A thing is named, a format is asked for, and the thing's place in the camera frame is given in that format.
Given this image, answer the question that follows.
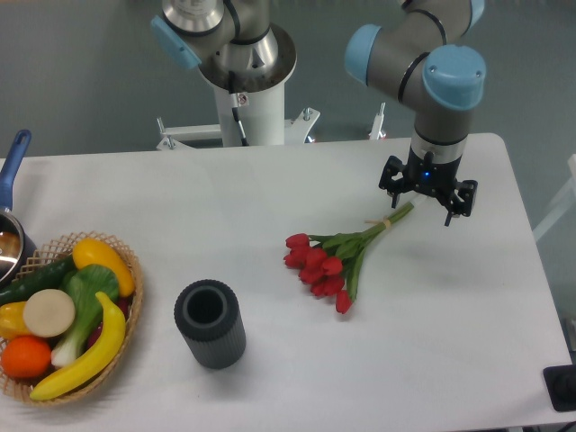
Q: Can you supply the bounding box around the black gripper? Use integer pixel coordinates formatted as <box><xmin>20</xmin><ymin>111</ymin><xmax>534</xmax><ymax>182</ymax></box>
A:
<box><xmin>379</xmin><ymin>148</ymin><xmax>478</xmax><ymax>227</ymax></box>

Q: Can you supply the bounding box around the red tulip bouquet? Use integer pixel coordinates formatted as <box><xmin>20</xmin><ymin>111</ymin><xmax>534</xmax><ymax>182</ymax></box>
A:
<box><xmin>283</xmin><ymin>202</ymin><xmax>416</xmax><ymax>315</ymax></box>

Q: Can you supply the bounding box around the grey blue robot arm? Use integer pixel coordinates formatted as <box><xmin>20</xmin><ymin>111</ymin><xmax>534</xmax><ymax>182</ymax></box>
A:
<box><xmin>150</xmin><ymin>1</ymin><xmax>486</xmax><ymax>218</ymax></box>

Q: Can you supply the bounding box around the black device at edge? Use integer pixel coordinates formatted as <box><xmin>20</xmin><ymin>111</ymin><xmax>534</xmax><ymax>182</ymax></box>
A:
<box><xmin>543</xmin><ymin>364</ymin><xmax>576</xmax><ymax>412</ymax></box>

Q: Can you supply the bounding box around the dark grey ribbed vase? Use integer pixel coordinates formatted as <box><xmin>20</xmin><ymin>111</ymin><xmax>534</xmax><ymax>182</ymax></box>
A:
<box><xmin>174</xmin><ymin>279</ymin><xmax>247</xmax><ymax>370</ymax></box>

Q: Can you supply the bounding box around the red fruit in basket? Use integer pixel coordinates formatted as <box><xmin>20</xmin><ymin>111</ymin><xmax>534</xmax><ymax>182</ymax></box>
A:
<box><xmin>85</xmin><ymin>297</ymin><xmax>131</xmax><ymax>349</ymax></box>

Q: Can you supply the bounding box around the yellow banana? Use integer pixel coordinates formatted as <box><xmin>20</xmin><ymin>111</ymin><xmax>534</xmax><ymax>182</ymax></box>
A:
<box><xmin>30</xmin><ymin>292</ymin><xmax>126</xmax><ymax>401</ymax></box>

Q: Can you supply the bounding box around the green bok choy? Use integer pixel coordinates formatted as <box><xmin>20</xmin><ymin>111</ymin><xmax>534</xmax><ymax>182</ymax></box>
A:
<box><xmin>51</xmin><ymin>265</ymin><xmax>119</xmax><ymax>369</ymax></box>

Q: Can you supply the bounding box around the green cucumber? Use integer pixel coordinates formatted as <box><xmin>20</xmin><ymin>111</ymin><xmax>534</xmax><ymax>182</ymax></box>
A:
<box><xmin>1</xmin><ymin>255</ymin><xmax>76</xmax><ymax>306</ymax></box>

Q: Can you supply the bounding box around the beige round disc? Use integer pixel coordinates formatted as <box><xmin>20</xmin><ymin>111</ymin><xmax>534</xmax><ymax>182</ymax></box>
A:
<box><xmin>22</xmin><ymin>289</ymin><xmax>76</xmax><ymax>338</ymax></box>

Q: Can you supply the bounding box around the yellow bell pepper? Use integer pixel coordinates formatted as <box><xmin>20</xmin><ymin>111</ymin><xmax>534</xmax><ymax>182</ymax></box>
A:
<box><xmin>0</xmin><ymin>301</ymin><xmax>31</xmax><ymax>340</ymax></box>

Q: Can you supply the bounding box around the orange fruit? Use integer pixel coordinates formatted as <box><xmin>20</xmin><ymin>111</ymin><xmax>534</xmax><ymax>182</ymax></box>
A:
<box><xmin>1</xmin><ymin>336</ymin><xmax>51</xmax><ymax>379</ymax></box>

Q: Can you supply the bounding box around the woven wicker basket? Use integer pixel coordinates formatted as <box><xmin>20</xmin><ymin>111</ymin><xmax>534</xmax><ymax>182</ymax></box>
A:
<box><xmin>1</xmin><ymin>231</ymin><xmax>143</xmax><ymax>407</ymax></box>

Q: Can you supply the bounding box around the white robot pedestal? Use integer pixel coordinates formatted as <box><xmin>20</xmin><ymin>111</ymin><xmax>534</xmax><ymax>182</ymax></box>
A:
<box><xmin>156</xmin><ymin>22</ymin><xmax>321</xmax><ymax>152</ymax></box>

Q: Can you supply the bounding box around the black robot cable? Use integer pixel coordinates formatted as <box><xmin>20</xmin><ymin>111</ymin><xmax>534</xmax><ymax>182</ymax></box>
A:
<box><xmin>227</xmin><ymin>70</ymin><xmax>250</xmax><ymax>148</ymax></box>

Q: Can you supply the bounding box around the blue handled saucepan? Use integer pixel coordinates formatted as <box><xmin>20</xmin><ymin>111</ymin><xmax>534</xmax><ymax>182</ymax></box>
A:
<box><xmin>1</xmin><ymin>130</ymin><xmax>36</xmax><ymax>289</ymax></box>

